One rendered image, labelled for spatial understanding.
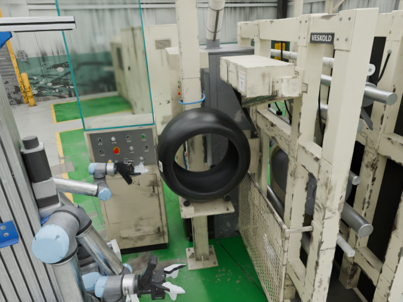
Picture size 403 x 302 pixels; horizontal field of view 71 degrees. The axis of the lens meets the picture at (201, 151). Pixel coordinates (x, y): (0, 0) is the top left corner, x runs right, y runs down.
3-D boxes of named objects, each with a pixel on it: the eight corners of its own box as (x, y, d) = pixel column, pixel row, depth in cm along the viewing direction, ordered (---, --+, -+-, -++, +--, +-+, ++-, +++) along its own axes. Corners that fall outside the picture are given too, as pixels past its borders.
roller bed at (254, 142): (233, 164, 237) (233, 130, 226) (250, 162, 239) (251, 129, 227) (240, 175, 219) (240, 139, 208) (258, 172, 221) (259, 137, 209)
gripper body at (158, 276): (168, 285, 117) (139, 287, 117) (166, 268, 115) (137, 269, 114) (167, 299, 110) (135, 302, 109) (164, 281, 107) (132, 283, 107)
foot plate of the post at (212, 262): (185, 249, 274) (185, 245, 273) (213, 245, 277) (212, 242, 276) (188, 270, 250) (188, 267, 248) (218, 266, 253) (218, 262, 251)
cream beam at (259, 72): (219, 79, 194) (219, 57, 188) (254, 76, 197) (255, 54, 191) (244, 98, 138) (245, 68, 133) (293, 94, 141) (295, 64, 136)
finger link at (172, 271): (182, 271, 123) (164, 281, 117) (182, 259, 121) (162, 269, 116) (186, 274, 120) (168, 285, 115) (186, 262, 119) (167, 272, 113)
